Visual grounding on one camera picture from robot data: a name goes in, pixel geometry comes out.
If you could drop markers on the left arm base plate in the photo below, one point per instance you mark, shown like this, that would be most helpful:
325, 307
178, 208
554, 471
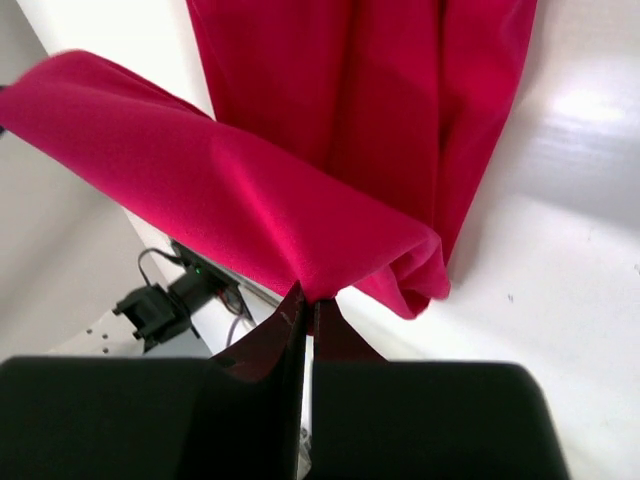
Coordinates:
204, 280

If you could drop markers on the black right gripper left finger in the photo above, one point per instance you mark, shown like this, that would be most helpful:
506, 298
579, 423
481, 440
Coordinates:
235, 415

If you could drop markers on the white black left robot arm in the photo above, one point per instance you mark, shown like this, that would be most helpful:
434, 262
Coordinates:
150, 321

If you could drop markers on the red t shirt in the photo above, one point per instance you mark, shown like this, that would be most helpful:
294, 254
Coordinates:
346, 143

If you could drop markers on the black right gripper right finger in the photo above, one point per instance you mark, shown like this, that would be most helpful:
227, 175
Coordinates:
373, 418

